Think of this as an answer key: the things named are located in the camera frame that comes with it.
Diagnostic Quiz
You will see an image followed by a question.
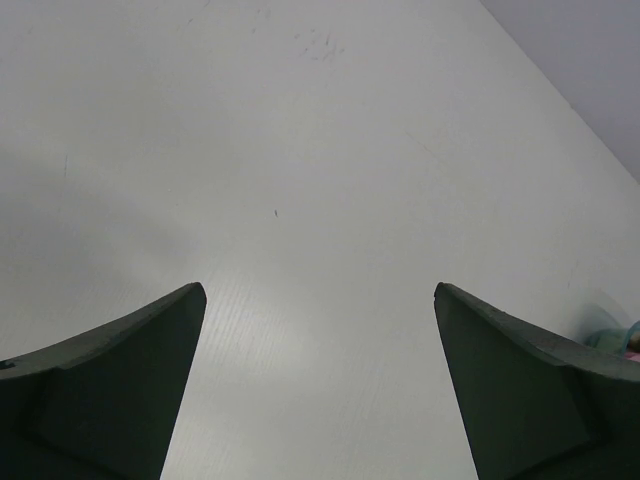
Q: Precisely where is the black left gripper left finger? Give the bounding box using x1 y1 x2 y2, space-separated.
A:
1 282 206 479

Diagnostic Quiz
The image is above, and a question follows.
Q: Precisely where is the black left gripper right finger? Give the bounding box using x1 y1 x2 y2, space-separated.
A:
434 283 639 479

